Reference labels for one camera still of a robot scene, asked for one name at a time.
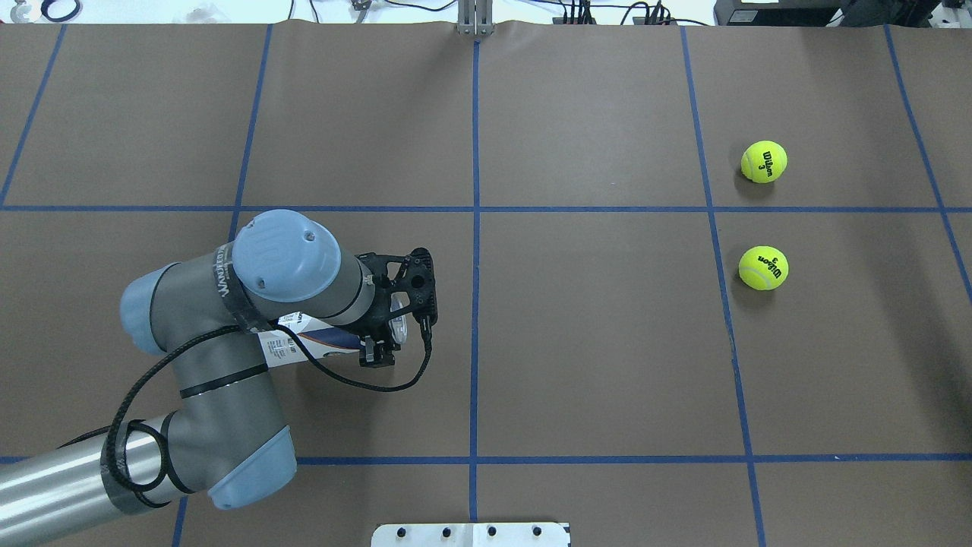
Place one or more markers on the clear tennis ball can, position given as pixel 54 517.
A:
pixel 319 346

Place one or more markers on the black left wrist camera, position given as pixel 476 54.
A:
pixel 422 289

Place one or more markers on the silver camera post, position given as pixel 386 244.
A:
pixel 475 18

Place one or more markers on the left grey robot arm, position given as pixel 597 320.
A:
pixel 206 417

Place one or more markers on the black box on desk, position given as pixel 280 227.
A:
pixel 775 13

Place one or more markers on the white metal base plate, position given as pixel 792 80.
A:
pixel 473 534

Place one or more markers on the yellow tennis ball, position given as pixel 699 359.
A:
pixel 764 162
pixel 763 268

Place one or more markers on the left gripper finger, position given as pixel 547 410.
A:
pixel 370 353
pixel 388 349

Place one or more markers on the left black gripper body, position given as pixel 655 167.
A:
pixel 375 351

